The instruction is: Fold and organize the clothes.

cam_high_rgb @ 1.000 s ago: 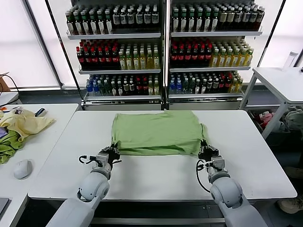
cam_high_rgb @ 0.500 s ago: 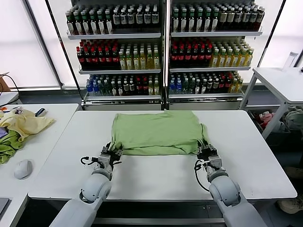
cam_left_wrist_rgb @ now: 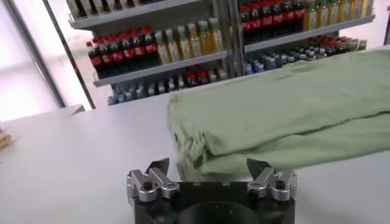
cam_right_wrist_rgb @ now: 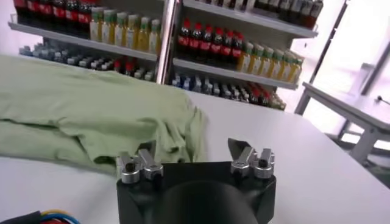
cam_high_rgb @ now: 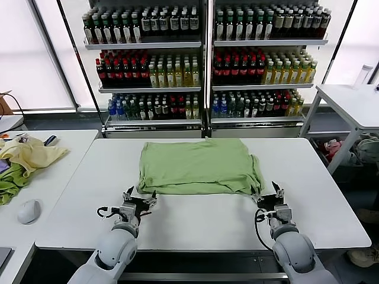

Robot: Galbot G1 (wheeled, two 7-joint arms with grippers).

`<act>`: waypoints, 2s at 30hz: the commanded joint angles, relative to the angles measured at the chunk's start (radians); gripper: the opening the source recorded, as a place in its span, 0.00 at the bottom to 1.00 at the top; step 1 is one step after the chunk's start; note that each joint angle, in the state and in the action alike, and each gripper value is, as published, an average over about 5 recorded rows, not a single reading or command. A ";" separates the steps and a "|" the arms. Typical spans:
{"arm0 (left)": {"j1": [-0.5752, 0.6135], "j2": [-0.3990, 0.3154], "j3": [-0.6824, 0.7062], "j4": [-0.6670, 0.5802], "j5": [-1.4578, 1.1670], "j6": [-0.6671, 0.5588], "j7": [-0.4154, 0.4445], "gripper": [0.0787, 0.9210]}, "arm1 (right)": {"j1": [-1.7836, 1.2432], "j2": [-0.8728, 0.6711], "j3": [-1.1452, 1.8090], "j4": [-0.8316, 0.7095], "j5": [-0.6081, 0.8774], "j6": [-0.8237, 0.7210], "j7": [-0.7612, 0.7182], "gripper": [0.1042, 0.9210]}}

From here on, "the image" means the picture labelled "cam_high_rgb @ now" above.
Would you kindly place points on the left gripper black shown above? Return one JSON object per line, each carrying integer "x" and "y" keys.
{"x": 141, "y": 205}

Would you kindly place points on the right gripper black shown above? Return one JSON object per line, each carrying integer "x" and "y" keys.
{"x": 271, "y": 201}

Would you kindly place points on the green polo shirt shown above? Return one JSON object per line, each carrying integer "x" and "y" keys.
{"x": 198, "y": 165}

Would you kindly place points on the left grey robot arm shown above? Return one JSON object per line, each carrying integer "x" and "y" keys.
{"x": 115, "y": 248}

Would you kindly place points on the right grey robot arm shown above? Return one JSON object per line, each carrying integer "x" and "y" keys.
{"x": 296, "y": 251}

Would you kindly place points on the black storage bin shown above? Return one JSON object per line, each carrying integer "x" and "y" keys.
{"x": 316, "y": 145}

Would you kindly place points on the pink red cloth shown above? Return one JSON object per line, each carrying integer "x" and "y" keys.
{"x": 333, "y": 146}

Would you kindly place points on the small dark white-label bottle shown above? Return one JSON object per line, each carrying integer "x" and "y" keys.
{"x": 142, "y": 112}
{"x": 247, "y": 110}
{"x": 150, "y": 112}
{"x": 254, "y": 110}

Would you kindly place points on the clear green soda bottle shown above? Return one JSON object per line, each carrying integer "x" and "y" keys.
{"x": 240, "y": 110}
{"x": 135, "y": 112}
{"x": 127, "y": 112}
{"x": 232, "y": 110}

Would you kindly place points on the small dark beige-label bottle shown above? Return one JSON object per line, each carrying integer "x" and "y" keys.
{"x": 262, "y": 110}
{"x": 269, "y": 110}
{"x": 157, "y": 112}
{"x": 165, "y": 112}

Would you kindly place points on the small red-label dark bottle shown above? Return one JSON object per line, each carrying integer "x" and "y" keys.
{"x": 277, "y": 110}
{"x": 181, "y": 112}
{"x": 173, "y": 112}
{"x": 285, "y": 110}

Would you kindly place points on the blue-label water bottle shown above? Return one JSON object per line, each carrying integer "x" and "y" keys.
{"x": 112, "y": 112}
{"x": 224, "y": 110}
{"x": 119, "y": 112}
{"x": 215, "y": 110}

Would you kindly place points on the small yellow juice bottle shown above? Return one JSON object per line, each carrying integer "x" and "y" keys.
{"x": 299, "y": 110}
{"x": 195, "y": 112}
{"x": 188, "y": 112}
{"x": 292, "y": 110}

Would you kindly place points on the tan sneaker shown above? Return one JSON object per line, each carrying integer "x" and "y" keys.
{"x": 364, "y": 257}
{"x": 368, "y": 216}

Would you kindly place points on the dark blue small object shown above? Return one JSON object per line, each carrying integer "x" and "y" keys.
{"x": 51, "y": 140}

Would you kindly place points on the pale crumpled garment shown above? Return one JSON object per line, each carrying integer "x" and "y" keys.
{"x": 367, "y": 146}

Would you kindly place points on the white computer mouse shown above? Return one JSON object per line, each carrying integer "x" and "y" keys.
{"x": 29, "y": 212}

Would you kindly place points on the pale yellow garment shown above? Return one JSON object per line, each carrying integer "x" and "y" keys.
{"x": 32, "y": 155}

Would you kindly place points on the red-cap cola bottle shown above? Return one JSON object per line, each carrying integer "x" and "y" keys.
{"x": 118, "y": 74}
{"x": 144, "y": 74}
{"x": 252, "y": 72}
{"x": 226, "y": 72}
{"x": 100, "y": 74}
{"x": 126, "y": 74}
{"x": 109, "y": 74}
{"x": 260, "y": 72}
{"x": 235, "y": 72}
{"x": 135, "y": 74}
{"x": 218, "y": 72}
{"x": 244, "y": 72}

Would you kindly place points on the lime green garment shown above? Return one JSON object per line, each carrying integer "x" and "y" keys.
{"x": 10, "y": 185}

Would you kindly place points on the small white brown object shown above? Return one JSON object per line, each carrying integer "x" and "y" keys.
{"x": 23, "y": 139}

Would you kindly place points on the purple cloth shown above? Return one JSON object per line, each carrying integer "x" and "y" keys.
{"x": 3, "y": 166}

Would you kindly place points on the grey laptop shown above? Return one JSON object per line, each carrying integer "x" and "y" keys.
{"x": 4, "y": 256}

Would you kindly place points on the small orange object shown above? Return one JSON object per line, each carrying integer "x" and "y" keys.
{"x": 3, "y": 136}

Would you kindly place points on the white rounded desk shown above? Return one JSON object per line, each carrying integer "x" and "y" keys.
{"x": 9, "y": 122}

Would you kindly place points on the metal drinks shelf rack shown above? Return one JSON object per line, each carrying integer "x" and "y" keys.
{"x": 266, "y": 43}
{"x": 148, "y": 45}

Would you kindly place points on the cardboard box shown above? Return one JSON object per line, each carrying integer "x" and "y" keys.
{"x": 4, "y": 103}

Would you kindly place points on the green-cap dark tea bottle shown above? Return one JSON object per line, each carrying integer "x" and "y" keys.
{"x": 220, "y": 29}
{"x": 98, "y": 32}
{"x": 88, "y": 32}
{"x": 239, "y": 29}
{"x": 117, "y": 32}
{"x": 126, "y": 32}
{"x": 268, "y": 29}
{"x": 259, "y": 29}
{"x": 229, "y": 29}
{"x": 249, "y": 29}
{"x": 107, "y": 32}
{"x": 136, "y": 32}

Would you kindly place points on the dark bottle beige label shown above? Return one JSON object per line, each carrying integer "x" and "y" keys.
{"x": 307, "y": 26}
{"x": 288, "y": 26}
{"x": 278, "y": 26}
{"x": 326, "y": 26}
{"x": 297, "y": 26}
{"x": 316, "y": 26}

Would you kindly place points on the white-cap black-label bottle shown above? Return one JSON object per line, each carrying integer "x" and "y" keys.
{"x": 154, "y": 25}
{"x": 183, "y": 25}
{"x": 164, "y": 25}
{"x": 145, "y": 25}
{"x": 194, "y": 25}
{"x": 174, "y": 25}

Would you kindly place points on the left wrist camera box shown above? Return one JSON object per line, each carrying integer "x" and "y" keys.
{"x": 127, "y": 211}

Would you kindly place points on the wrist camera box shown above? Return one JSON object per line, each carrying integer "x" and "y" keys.
{"x": 127, "y": 211}
{"x": 282, "y": 213}

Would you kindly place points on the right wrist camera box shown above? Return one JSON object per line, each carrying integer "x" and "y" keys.
{"x": 282, "y": 213}

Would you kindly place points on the white metal-frame table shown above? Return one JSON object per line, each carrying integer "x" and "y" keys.
{"x": 340, "y": 97}

